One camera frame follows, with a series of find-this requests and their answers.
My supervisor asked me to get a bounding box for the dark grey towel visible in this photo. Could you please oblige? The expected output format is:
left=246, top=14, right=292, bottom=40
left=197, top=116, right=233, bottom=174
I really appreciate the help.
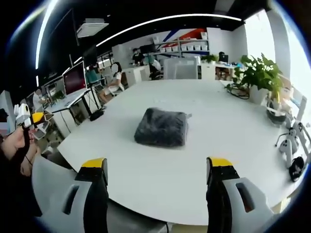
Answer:
left=134, top=107, right=189, bottom=148

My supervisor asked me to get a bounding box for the person's left hand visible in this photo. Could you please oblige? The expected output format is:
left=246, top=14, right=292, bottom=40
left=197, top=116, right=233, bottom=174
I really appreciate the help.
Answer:
left=4, top=126, right=37, bottom=161

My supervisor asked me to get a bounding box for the white office desk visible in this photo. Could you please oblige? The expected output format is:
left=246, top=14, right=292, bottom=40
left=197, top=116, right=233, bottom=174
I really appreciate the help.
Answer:
left=44, top=87, right=98, bottom=139

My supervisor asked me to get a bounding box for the grey chair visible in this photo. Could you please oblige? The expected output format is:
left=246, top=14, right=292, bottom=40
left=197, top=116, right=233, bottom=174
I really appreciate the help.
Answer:
left=31, top=154, right=79, bottom=192
left=107, top=200, right=172, bottom=233

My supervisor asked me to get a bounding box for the silver computer monitor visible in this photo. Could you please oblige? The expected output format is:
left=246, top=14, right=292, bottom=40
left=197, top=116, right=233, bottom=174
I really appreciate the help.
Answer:
left=62, top=60, right=88, bottom=97

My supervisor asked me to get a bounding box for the black bag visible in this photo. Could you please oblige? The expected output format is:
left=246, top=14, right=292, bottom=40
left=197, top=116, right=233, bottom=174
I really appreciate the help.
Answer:
left=89, top=110, right=107, bottom=122

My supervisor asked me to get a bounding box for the black pouch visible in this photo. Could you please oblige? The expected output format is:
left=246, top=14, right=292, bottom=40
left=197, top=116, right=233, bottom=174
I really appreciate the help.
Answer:
left=289, top=156, right=306, bottom=183

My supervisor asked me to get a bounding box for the white hand controller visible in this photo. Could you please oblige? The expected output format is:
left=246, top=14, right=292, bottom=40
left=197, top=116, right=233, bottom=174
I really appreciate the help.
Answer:
left=275, top=127, right=300, bottom=168

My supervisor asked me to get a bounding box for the curved ceiling light strip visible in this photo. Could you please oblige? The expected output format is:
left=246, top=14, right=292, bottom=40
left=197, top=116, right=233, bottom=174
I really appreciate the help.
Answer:
left=35, top=0, right=59, bottom=71

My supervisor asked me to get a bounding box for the ceiling air conditioner unit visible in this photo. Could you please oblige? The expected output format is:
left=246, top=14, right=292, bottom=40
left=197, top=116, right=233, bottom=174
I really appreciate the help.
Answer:
left=76, top=17, right=110, bottom=39

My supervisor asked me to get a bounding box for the white plant pot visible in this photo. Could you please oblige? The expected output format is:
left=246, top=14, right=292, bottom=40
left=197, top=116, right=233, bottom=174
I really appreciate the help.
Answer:
left=248, top=84, right=269, bottom=105

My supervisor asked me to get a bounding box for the green potted plant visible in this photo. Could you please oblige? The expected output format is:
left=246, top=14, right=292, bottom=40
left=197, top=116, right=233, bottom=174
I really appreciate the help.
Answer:
left=231, top=52, right=284, bottom=98

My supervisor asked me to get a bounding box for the white mesh chair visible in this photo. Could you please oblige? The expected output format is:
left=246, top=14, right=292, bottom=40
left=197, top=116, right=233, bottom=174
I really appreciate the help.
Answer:
left=163, top=57, right=198, bottom=80

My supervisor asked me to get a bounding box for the small green plant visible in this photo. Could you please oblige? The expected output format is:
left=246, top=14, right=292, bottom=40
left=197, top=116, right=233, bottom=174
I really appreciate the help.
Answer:
left=201, top=54, right=220, bottom=65

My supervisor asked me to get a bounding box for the shelf with white boxes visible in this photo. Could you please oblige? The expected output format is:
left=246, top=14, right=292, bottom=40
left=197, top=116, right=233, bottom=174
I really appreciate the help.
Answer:
left=152, top=28, right=210, bottom=59

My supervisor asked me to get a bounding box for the long ceiling light strip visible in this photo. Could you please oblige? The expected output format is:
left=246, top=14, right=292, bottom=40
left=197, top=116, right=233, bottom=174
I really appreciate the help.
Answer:
left=95, top=13, right=244, bottom=47

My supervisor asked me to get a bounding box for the black cable bundle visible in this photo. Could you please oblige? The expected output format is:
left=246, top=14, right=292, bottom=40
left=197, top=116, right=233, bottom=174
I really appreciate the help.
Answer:
left=225, top=83, right=250, bottom=100

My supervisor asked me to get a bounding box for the white frame chair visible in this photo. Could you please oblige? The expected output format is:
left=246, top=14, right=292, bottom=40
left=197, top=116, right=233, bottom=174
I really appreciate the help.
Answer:
left=290, top=94, right=311, bottom=156

